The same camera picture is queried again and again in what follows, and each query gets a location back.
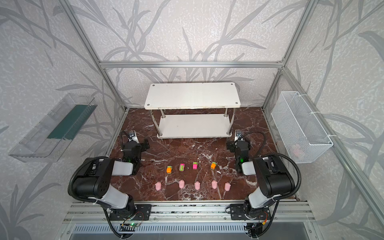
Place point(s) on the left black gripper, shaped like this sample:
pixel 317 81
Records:
pixel 133 144

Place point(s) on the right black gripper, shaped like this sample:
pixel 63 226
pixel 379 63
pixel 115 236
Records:
pixel 240 144

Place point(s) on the orange helmet green toy car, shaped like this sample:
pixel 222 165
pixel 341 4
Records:
pixel 213 165

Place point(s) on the pink toy pig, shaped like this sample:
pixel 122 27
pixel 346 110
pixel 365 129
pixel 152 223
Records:
pixel 158 186
pixel 214 184
pixel 227 187
pixel 181 184
pixel 197 185

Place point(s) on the pink helmet green toy car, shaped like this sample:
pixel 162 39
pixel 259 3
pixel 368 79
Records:
pixel 195 165

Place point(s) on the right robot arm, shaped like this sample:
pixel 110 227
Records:
pixel 278 176

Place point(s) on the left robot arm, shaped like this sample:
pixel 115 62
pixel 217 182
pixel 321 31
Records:
pixel 91 182

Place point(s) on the white two-tier shelf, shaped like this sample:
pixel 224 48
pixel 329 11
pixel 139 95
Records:
pixel 191 96

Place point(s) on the pink toy in basket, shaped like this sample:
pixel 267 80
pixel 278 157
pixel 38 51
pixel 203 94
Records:
pixel 297 151

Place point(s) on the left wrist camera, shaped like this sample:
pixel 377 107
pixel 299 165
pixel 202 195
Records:
pixel 133 136

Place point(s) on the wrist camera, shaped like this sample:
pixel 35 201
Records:
pixel 133 136
pixel 238 134

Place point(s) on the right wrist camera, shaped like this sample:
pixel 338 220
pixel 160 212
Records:
pixel 238 134

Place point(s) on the white wire mesh basket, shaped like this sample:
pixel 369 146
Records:
pixel 298 125

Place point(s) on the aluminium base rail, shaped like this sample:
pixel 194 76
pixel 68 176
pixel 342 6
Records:
pixel 192 212

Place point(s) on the clear plastic wall bin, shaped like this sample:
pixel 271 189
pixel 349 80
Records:
pixel 50 138

